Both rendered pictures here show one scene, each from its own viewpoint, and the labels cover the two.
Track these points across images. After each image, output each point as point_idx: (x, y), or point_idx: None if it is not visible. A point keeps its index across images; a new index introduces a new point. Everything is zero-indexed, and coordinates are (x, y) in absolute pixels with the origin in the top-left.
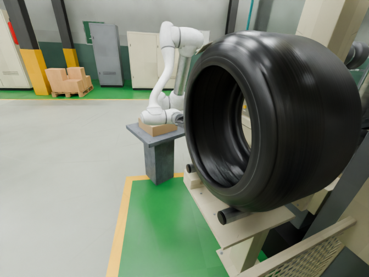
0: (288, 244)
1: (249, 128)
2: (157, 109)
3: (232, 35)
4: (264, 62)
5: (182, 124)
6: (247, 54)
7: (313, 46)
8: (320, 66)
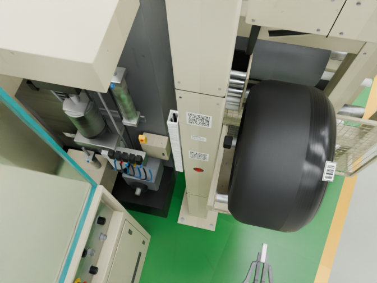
0: (171, 174)
1: (111, 267)
2: None
3: (331, 129)
4: (329, 100)
5: (272, 273)
6: (334, 110)
7: (288, 90)
8: (296, 85)
